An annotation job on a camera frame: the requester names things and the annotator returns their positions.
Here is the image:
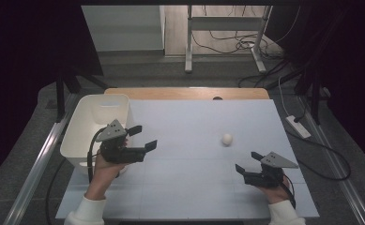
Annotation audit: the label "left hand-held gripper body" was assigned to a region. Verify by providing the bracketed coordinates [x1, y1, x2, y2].
[95, 118, 147, 165]

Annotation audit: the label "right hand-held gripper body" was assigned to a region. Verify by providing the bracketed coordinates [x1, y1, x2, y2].
[243, 151, 299, 189]

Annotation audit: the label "white plastic bin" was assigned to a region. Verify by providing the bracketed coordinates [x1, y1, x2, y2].
[59, 94, 135, 176]

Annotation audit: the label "white egg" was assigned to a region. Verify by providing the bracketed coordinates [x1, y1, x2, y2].
[221, 132, 234, 146]

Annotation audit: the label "person's right hand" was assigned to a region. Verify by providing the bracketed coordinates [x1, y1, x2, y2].
[263, 174, 292, 204]

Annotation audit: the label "person's left hand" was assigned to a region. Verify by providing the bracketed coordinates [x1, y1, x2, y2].
[84, 139, 129, 201]

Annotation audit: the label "white power strip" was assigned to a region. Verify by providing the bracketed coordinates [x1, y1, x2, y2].
[285, 114, 312, 140]

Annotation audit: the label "pale blue table board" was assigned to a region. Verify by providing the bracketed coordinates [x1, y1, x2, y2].
[55, 98, 320, 219]

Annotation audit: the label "black stand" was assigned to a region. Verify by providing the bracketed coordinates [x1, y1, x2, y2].
[266, 62, 332, 126]
[55, 67, 109, 123]

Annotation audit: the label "white cabinet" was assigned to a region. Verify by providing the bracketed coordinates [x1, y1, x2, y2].
[81, 5, 166, 53]

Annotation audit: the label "dark curtain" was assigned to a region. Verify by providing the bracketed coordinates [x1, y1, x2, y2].
[0, 0, 104, 188]
[264, 0, 365, 176]

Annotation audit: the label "right hand-held gripper cable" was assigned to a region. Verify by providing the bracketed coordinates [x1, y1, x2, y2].
[280, 175, 297, 210]

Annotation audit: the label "white cable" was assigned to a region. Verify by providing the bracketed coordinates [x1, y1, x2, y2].
[278, 78, 292, 117]

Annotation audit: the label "long black floor cable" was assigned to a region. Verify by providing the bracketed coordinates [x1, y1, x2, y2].
[285, 129, 352, 182]

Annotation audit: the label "thick black floor cables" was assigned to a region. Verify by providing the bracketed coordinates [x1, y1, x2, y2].
[237, 59, 297, 89]

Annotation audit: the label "aluminium rail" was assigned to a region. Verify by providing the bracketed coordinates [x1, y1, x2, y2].
[3, 93, 78, 225]
[297, 95, 365, 225]

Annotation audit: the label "black cable beside rail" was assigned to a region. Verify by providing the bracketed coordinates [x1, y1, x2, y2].
[45, 158, 68, 225]

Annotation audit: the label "tangle of thin cables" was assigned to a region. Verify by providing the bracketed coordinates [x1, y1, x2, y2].
[191, 5, 301, 60]

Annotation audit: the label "white metal desk frame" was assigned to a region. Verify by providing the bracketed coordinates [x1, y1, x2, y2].
[184, 5, 273, 74]

